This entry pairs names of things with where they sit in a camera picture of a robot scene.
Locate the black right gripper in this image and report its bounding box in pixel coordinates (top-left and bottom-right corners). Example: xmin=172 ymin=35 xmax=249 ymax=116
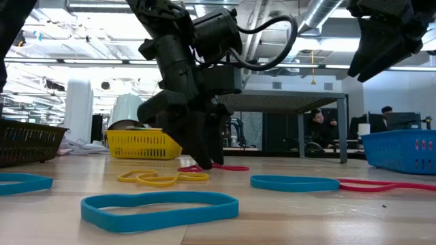
xmin=347 ymin=0 xmax=436 ymax=83

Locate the yellow plastic basket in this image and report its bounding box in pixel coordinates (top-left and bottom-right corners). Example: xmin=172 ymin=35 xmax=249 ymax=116
xmin=104 ymin=128 xmax=183 ymax=161

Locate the long ceiling light strip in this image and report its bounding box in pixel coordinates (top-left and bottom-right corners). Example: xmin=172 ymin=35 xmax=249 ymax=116
xmin=3 ymin=58 xmax=157 ymax=65

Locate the yellow rubber band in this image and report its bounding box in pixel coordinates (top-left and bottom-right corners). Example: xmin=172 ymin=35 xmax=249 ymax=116
xmin=117 ymin=169 xmax=210 ymax=189

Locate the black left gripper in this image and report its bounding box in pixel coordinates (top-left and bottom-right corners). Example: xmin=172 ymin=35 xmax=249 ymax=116
xmin=137 ymin=33 xmax=243 ymax=170

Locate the person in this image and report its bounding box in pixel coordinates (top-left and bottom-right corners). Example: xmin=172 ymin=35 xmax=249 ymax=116
xmin=379 ymin=105 xmax=396 ymax=133
xmin=306 ymin=108 xmax=339 ymax=149

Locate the red rubber band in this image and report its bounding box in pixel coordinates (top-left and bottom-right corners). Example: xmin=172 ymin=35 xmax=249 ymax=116
xmin=176 ymin=163 xmax=250 ymax=173
xmin=337 ymin=178 xmax=436 ymax=193

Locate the blue plastic basket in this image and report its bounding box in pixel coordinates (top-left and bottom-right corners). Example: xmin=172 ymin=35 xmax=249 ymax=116
xmin=360 ymin=129 xmax=436 ymax=176

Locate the black mesh basket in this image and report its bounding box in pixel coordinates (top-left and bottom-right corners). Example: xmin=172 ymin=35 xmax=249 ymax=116
xmin=0 ymin=118 xmax=71 ymax=167

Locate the blue rubber band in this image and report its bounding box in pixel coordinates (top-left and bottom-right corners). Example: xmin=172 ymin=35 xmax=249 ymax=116
xmin=80 ymin=191 xmax=240 ymax=235
xmin=249 ymin=174 xmax=341 ymax=193
xmin=0 ymin=173 xmax=55 ymax=197

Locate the white column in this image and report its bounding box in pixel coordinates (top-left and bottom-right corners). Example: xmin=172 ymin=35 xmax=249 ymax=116
xmin=64 ymin=78 xmax=95 ymax=144

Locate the slim silver ventilation duct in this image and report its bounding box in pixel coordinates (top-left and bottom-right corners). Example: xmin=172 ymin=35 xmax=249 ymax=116
xmin=299 ymin=0 xmax=345 ymax=35

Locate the grey perforated metal shelf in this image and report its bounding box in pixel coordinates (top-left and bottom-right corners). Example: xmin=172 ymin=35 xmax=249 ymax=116
xmin=217 ymin=89 xmax=349 ymax=164

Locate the black computer monitor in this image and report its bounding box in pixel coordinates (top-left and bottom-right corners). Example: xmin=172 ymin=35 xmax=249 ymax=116
xmin=384 ymin=112 xmax=423 ymax=131

